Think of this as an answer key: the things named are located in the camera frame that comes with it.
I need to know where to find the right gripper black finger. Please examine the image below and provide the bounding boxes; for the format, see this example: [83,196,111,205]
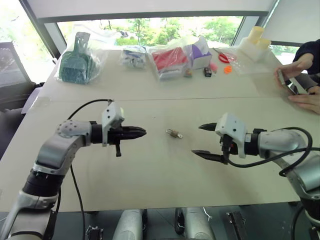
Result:
[198,122,218,132]
[191,149,225,164]

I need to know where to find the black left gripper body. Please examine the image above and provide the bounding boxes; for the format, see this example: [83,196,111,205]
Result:
[107,125,129,158]

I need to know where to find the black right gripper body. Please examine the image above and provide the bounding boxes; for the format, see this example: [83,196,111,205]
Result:
[219,134,239,165]

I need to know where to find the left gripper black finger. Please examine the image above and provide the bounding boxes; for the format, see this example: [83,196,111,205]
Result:
[125,126,147,134]
[125,132,146,141]

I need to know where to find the silver smartphone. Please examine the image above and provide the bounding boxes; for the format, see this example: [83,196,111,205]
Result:
[276,69,310,96]

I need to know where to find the person's left hand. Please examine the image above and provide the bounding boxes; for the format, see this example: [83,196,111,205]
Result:
[287,85,320,115]

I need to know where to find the silver rounded robot leg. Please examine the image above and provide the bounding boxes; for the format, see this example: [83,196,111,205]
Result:
[182,206,216,240]
[116,208,147,240]

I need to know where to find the blue white items bag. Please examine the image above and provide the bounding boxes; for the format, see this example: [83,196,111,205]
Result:
[119,45,148,69]

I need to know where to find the clear plastic bag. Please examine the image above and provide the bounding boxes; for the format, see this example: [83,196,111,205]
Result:
[219,47,276,77]

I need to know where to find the purple white tissue box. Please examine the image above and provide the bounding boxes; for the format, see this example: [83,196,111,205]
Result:
[185,36,214,70]

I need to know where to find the red package in plastic bag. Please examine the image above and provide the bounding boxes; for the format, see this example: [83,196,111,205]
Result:
[148,45,191,82]

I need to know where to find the green dustpan in plastic bag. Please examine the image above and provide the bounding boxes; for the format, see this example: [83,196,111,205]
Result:
[56,31,109,86]

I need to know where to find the short pale yellow cylinder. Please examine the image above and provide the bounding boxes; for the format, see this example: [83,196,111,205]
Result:
[256,38,272,52]

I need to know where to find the tall pale yellow cylinder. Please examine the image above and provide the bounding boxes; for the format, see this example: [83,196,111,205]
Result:
[249,25,265,45]

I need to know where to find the black chair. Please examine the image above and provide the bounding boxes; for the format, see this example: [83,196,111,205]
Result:
[0,41,46,112]

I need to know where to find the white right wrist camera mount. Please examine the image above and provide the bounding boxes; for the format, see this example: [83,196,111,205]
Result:
[214,112,249,159]

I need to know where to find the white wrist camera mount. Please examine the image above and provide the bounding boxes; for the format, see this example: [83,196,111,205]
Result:
[100,100,125,148]
[214,112,249,159]

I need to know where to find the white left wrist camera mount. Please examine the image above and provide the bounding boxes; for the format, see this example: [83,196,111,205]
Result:
[100,100,125,148]

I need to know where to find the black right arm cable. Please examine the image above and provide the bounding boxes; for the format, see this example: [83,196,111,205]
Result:
[223,126,314,177]

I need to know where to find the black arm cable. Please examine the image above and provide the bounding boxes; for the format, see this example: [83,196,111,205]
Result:
[66,98,114,240]
[223,126,314,177]

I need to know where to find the red handled scissors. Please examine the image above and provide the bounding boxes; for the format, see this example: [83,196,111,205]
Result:
[212,47,238,63]

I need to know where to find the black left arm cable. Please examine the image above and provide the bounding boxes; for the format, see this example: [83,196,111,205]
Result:
[66,98,114,240]

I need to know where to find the black metal bracket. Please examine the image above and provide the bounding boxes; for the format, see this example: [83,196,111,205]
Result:
[85,225,104,240]
[225,211,248,240]

